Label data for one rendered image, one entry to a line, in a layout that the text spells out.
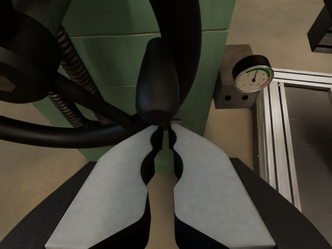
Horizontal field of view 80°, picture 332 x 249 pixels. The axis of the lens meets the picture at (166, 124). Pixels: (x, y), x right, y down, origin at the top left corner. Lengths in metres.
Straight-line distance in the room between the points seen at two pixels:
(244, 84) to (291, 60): 1.22
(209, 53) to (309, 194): 0.61
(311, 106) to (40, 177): 1.25
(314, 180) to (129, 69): 0.71
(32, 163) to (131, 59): 0.91
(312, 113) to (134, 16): 0.84
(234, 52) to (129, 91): 0.25
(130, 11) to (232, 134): 0.85
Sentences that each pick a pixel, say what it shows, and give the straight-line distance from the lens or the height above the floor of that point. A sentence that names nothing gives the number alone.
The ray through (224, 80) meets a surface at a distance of 0.42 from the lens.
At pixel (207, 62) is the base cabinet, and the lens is 0.41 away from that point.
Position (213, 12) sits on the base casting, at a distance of 0.35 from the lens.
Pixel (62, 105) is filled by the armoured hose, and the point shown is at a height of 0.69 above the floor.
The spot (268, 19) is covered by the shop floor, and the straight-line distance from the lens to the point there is 1.91.
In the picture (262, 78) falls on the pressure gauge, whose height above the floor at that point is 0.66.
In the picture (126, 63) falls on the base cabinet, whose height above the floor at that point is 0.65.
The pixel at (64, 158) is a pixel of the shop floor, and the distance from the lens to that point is 1.13.
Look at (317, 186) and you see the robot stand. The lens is 0.87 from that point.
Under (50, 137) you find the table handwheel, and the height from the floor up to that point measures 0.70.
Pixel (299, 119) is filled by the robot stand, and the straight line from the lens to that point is 0.98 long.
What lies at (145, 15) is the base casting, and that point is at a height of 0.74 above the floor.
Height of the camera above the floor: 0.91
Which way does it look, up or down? 58 degrees down
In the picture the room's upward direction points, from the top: 4 degrees counter-clockwise
